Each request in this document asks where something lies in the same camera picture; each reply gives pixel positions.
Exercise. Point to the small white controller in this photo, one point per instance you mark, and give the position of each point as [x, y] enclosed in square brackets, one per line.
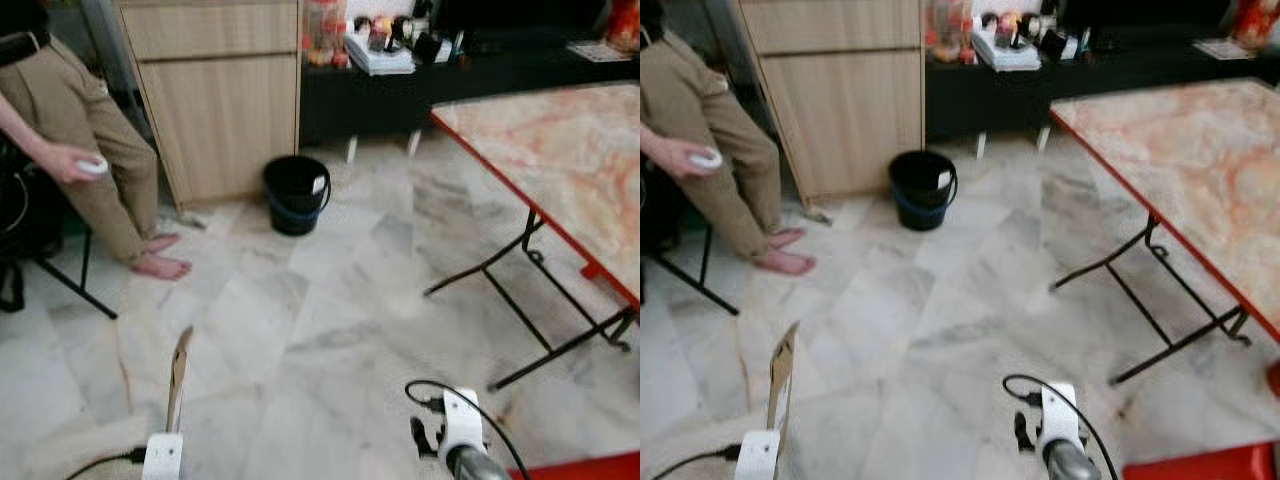
[92, 166]
[706, 158]

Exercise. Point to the marble top folding table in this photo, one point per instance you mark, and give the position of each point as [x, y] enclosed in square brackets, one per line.
[570, 160]
[1190, 155]

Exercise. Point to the red ornament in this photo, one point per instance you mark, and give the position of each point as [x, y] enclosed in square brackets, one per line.
[1256, 20]
[625, 22]

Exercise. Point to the flat white box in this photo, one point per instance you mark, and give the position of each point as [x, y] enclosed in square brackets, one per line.
[380, 58]
[1005, 54]

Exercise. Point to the clear snack jar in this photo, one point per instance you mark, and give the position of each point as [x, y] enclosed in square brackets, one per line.
[325, 30]
[948, 28]

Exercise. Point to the light wooden cabinet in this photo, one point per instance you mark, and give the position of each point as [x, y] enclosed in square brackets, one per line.
[220, 110]
[840, 110]

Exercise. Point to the red plastic stool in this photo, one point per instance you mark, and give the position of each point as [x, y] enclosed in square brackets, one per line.
[1200, 462]
[590, 468]

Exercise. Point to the person in khaki trousers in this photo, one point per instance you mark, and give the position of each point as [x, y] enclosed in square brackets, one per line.
[90, 130]
[715, 110]

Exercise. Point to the long black low cabinet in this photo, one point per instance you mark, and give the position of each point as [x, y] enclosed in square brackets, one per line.
[400, 100]
[990, 100]

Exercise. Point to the printed paper sheet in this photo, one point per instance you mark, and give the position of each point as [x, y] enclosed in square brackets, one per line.
[598, 51]
[1224, 48]

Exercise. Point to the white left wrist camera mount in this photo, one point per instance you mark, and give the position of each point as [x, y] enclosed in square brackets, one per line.
[163, 458]
[757, 455]

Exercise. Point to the brown cardboard box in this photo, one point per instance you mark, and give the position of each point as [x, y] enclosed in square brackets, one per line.
[180, 385]
[783, 380]

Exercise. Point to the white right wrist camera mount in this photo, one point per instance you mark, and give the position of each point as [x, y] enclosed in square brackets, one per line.
[1058, 412]
[462, 418]

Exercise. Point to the black rubbish bin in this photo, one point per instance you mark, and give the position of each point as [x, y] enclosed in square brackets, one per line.
[920, 190]
[295, 195]

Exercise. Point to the black metal chair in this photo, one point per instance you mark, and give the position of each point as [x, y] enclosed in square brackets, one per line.
[25, 215]
[665, 215]

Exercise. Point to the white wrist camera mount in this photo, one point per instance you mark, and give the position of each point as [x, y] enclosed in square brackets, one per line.
[1058, 412]
[163, 458]
[757, 455]
[462, 418]

